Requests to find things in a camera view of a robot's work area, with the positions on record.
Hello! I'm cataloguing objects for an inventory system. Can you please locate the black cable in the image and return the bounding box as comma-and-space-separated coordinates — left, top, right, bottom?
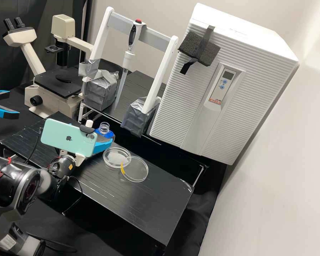
60, 175, 84, 217
24, 127, 42, 165

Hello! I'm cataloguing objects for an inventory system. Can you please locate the cream microscope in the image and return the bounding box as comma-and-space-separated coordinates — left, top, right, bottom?
2, 14, 95, 119

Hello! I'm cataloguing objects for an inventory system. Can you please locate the grey taped block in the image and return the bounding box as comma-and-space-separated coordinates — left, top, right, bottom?
120, 96, 162, 138
81, 60, 120, 111

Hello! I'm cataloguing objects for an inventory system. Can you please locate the pipette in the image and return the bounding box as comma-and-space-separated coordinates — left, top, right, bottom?
114, 19, 146, 111

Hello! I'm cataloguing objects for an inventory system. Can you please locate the white incubator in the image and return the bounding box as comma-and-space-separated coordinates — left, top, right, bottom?
187, 2, 300, 66

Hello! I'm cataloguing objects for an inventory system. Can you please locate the petri dish lid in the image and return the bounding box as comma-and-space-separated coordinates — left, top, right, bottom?
119, 155, 149, 183

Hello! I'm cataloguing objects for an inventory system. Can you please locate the petri dish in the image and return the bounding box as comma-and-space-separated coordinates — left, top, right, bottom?
102, 146, 132, 169

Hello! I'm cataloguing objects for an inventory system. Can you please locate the right wrist camera phone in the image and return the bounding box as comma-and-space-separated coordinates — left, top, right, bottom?
40, 118, 98, 166

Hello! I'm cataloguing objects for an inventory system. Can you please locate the white pipette stand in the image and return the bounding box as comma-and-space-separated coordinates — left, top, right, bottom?
81, 6, 180, 115

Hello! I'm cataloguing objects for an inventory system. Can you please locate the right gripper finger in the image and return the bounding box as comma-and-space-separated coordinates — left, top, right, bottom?
91, 134, 116, 155

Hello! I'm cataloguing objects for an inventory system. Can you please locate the blue bottle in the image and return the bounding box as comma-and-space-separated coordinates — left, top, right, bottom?
95, 121, 114, 140

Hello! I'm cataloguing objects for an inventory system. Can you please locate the incubator door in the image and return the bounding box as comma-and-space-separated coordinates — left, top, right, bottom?
146, 19, 300, 166

